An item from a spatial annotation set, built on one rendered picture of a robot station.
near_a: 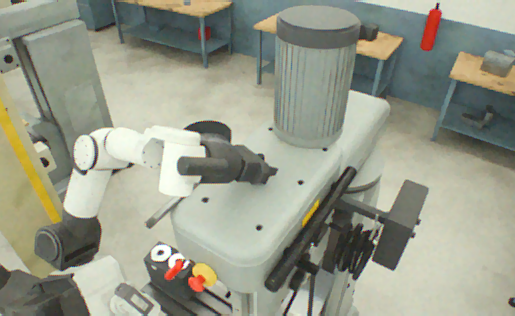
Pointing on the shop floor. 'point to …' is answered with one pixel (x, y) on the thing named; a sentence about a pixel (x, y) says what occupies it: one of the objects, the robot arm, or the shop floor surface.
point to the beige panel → (10, 167)
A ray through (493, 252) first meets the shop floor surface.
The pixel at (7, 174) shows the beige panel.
